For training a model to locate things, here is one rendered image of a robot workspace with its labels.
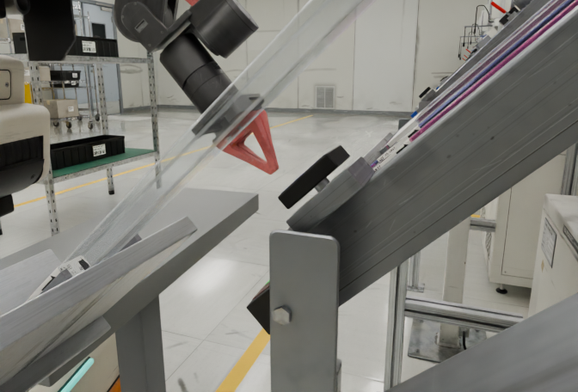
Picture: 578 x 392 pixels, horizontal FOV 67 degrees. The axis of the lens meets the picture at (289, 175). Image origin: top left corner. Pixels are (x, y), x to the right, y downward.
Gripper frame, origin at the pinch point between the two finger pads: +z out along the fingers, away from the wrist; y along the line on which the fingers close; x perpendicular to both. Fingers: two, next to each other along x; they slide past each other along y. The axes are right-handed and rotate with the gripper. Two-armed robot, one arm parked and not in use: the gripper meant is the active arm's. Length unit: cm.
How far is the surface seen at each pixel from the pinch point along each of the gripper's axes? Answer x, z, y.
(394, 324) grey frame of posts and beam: 24, 45, 52
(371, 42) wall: 48, -153, 860
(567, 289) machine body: -16, 43, 24
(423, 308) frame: 14, 44, 51
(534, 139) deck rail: -24.2, 11.8, -20.1
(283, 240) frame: -8.4, 7.1, -24.5
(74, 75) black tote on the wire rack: 368, -347, 465
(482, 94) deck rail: -23.6, 7.6, -20.2
